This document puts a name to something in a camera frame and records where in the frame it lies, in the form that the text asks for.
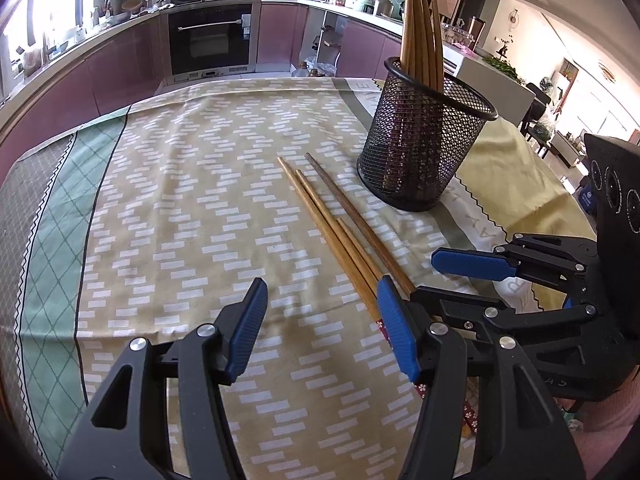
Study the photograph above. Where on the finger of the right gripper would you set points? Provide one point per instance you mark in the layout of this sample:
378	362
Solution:
460	309
481	265

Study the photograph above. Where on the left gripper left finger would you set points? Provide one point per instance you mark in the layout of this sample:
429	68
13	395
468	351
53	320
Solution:
123	433

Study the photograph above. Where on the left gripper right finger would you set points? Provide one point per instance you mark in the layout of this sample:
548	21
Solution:
521	433

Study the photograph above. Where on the pink sleeve forearm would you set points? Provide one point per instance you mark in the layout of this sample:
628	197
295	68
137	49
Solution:
608	440

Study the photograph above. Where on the dark wooden chopstick on table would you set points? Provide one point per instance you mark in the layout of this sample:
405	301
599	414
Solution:
378	246

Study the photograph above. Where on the yellow cloth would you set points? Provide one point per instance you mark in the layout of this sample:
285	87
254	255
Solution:
516	188

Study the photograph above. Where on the short wooden chopstick on table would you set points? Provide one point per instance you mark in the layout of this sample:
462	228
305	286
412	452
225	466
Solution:
373	267

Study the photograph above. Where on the black mesh utensil holder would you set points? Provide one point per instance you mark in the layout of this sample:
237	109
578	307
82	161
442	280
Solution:
419	137

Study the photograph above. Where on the patterned beige tablecloth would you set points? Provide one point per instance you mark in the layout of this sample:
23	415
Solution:
149	220

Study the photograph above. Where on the black built-in oven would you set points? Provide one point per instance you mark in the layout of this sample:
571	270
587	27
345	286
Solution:
210	38

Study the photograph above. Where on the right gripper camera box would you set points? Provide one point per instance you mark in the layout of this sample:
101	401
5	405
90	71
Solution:
614	176

